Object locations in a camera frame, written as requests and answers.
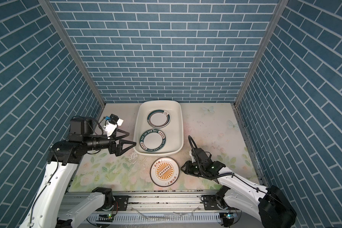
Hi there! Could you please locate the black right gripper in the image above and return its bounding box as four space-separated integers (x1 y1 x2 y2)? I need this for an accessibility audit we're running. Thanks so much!
179 160 205 177

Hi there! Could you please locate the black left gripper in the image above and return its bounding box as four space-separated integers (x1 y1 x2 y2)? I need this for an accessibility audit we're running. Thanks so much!
84 128 136 157

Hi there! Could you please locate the green rim plate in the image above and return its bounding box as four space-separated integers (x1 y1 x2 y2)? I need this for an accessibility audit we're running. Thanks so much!
147 109 171 128
139 129 166 152

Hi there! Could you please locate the orange sunburst plate front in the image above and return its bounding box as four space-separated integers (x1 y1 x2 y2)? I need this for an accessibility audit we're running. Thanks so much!
150 157 180 187

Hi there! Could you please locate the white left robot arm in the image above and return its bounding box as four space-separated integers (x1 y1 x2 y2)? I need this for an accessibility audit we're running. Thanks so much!
20 115 136 228

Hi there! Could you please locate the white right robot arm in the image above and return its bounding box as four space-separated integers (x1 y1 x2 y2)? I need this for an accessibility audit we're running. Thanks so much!
181 161 297 228

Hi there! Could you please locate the white plastic bin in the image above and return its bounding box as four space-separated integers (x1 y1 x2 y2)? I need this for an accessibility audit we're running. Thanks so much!
134 100 184 156

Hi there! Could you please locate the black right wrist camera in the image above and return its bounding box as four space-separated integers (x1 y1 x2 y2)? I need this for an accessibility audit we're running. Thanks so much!
191 148 212 163

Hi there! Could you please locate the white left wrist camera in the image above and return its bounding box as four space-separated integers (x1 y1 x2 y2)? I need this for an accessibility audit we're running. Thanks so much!
104 114 124 137

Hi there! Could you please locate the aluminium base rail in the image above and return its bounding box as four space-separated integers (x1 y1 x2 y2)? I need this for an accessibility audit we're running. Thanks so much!
59 191 246 228

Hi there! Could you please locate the aluminium corner frame left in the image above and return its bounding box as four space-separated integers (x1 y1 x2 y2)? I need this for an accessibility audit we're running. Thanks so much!
36 0 106 107

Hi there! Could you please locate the aluminium corner frame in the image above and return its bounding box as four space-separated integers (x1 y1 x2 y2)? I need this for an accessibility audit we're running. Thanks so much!
234 0 289 108
36 0 106 107

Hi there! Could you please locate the aluminium corner frame right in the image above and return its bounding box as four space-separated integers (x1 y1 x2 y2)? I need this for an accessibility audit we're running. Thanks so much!
234 0 289 108

